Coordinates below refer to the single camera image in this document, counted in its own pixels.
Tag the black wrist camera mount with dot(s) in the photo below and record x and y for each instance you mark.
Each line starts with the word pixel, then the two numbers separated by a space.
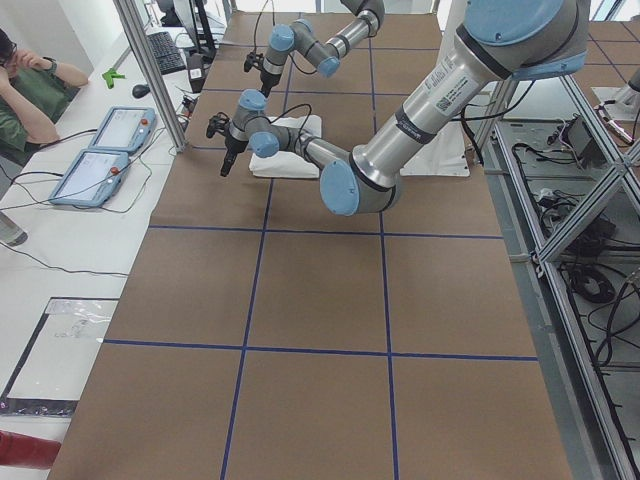
pixel 218 124
pixel 253 60

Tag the aluminium frame post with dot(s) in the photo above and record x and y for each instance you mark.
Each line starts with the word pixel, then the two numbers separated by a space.
pixel 135 33

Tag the black computer mouse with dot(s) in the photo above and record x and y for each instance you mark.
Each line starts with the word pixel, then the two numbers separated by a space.
pixel 140 90

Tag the black keyboard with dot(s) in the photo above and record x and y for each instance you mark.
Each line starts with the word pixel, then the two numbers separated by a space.
pixel 166 53

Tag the lower blue teach pendant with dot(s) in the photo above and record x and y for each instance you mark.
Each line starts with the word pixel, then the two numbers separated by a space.
pixel 92 179

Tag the red object at corner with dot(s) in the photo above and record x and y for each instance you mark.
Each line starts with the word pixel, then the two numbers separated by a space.
pixel 24 451

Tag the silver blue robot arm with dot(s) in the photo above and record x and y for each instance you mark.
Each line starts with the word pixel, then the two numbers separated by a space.
pixel 325 57
pixel 496 40

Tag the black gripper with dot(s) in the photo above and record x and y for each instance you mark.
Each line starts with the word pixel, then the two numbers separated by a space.
pixel 233 144
pixel 266 78

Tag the blue teach pendant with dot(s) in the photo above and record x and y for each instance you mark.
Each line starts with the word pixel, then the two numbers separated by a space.
pixel 124 129
pixel 92 179

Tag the upper blue teach pendant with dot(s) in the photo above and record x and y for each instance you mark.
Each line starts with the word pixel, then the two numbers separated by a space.
pixel 124 129

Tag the green plastic clamp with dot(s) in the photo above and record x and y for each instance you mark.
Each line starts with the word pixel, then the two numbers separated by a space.
pixel 110 76

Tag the white long-sleeve printed shirt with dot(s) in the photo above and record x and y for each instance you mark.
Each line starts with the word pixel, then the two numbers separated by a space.
pixel 286 164

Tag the person in green shirt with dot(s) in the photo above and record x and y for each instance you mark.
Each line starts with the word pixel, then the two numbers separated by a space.
pixel 35 92

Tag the plastic sleeve with paper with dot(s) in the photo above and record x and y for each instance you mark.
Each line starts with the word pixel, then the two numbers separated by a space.
pixel 49 376

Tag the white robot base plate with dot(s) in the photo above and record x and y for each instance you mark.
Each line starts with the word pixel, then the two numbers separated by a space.
pixel 443 156

